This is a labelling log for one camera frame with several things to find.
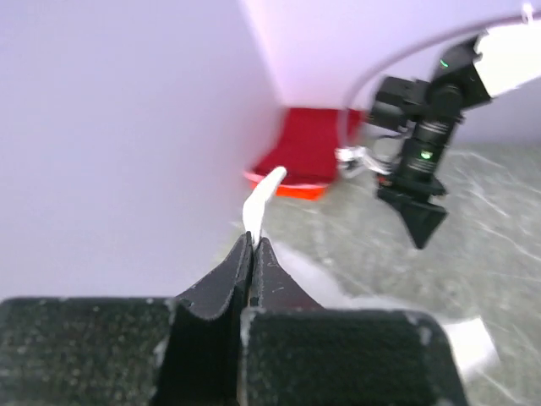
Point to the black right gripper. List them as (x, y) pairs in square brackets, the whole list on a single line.
[(418, 111)]

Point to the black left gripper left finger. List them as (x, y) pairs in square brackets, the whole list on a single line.
[(200, 362)]

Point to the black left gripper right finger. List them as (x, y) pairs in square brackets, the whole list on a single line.
[(271, 346)]

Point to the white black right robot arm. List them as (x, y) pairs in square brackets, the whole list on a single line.
[(469, 74)]

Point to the folded orange t shirt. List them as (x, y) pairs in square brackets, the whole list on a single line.
[(296, 191)]

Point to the folded red t shirt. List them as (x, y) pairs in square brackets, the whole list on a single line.
[(305, 148)]

